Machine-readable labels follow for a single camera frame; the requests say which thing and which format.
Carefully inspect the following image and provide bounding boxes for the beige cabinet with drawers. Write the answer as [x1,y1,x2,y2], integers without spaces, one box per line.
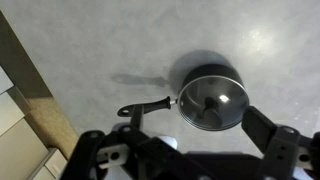
[0,12,78,180]

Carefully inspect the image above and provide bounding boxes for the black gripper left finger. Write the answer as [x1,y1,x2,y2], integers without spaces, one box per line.
[60,104,188,180]

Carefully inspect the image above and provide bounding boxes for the glass lid with black knob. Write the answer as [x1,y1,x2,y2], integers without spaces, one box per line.
[177,75,249,131]

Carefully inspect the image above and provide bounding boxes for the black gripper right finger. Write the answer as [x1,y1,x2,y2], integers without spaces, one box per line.
[241,106,320,180]

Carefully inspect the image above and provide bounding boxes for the black pot with handle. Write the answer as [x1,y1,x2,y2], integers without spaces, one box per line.
[117,63,250,132]

